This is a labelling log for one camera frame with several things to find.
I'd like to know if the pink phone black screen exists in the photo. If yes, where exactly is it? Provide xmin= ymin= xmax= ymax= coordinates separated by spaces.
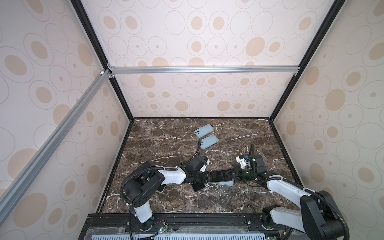
xmin=208 ymin=170 xmax=234 ymax=182

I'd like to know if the light blue phone case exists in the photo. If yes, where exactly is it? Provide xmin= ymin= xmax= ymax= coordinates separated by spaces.
xmin=210 ymin=180 xmax=235 ymax=187
xmin=194 ymin=124 xmax=214 ymax=139
xmin=200 ymin=135 xmax=219 ymax=150

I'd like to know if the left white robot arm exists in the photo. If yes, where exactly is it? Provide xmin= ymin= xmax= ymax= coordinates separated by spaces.
xmin=120 ymin=155 xmax=210 ymax=224

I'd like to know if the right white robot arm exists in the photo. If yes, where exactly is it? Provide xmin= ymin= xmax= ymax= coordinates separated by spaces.
xmin=235 ymin=154 xmax=350 ymax=240

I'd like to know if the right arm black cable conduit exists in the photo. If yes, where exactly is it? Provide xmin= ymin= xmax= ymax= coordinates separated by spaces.
xmin=248 ymin=143 xmax=350 ymax=240

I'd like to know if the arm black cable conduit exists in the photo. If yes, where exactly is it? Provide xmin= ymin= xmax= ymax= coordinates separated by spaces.
xmin=248 ymin=143 xmax=350 ymax=240
xmin=119 ymin=139 xmax=202 ymax=208

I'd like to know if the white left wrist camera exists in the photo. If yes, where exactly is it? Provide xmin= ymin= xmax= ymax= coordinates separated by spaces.
xmin=200 ymin=156 xmax=210 ymax=173

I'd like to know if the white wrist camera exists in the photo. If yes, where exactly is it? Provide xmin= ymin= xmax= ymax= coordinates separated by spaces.
xmin=200 ymin=156 xmax=210 ymax=173
xmin=236 ymin=155 xmax=250 ymax=170

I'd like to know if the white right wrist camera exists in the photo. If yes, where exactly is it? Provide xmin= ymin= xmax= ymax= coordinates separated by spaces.
xmin=236 ymin=155 xmax=250 ymax=170

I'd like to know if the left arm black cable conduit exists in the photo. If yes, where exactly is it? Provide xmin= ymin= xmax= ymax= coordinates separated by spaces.
xmin=119 ymin=139 xmax=202 ymax=208

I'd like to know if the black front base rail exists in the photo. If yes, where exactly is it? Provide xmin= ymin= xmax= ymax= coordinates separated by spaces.
xmin=79 ymin=213 xmax=301 ymax=240

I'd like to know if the left aluminium rail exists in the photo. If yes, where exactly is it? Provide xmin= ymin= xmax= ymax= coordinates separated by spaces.
xmin=1 ymin=69 xmax=111 ymax=224

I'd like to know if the aluminium rail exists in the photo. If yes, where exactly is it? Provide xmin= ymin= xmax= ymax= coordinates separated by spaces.
xmin=110 ymin=65 xmax=300 ymax=75
xmin=1 ymin=69 xmax=111 ymax=224

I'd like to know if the back aluminium rail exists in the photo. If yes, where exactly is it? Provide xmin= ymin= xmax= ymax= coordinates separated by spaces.
xmin=110 ymin=65 xmax=300 ymax=75

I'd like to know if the black corner frame post right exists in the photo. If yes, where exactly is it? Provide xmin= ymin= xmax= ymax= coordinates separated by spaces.
xmin=270 ymin=0 xmax=346 ymax=123

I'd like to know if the black corner frame post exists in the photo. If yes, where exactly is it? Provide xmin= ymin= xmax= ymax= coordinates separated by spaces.
xmin=70 ymin=0 xmax=135 ymax=122
xmin=270 ymin=0 xmax=346 ymax=123

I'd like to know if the black corner frame post left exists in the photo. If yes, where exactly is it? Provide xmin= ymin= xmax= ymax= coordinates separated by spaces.
xmin=70 ymin=0 xmax=135 ymax=122

